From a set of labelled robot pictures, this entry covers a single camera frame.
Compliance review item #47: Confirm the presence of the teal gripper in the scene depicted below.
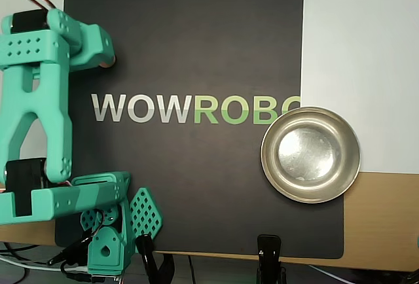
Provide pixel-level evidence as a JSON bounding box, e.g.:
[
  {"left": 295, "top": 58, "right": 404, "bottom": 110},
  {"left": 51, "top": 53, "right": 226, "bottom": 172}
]
[{"left": 70, "top": 23, "right": 116, "bottom": 69}]

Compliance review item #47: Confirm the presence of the black WOWROBO mat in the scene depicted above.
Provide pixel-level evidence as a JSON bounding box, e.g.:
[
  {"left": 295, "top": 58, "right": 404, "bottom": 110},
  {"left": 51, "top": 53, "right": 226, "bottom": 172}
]
[{"left": 54, "top": 0, "right": 345, "bottom": 260}]

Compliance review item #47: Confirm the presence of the black table clamp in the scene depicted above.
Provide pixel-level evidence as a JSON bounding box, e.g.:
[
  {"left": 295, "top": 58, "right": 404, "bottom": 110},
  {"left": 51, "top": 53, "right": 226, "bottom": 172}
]
[{"left": 135, "top": 234, "right": 176, "bottom": 284}]

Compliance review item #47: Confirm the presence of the black power cable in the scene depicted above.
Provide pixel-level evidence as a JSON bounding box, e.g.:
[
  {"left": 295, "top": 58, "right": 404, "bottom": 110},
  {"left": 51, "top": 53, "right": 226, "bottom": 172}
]
[{"left": 47, "top": 234, "right": 95, "bottom": 281}]

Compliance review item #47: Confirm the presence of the thin black cable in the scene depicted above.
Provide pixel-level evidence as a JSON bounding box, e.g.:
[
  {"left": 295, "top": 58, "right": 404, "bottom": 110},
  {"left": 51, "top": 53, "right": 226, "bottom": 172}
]
[{"left": 187, "top": 255, "right": 197, "bottom": 284}]

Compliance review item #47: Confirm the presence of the metal bowl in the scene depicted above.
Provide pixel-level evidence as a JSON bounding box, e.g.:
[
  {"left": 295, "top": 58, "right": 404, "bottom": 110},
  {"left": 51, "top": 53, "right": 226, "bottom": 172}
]
[{"left": 260, "top": 106, "right": 361, "bottom": 204}]

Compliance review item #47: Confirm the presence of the red white black servo cable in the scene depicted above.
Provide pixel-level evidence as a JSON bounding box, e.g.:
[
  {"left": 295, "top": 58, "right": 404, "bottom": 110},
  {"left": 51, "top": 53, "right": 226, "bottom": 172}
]
[{"left": 25, "top": 0, "right": 56, "bottom": 12}]

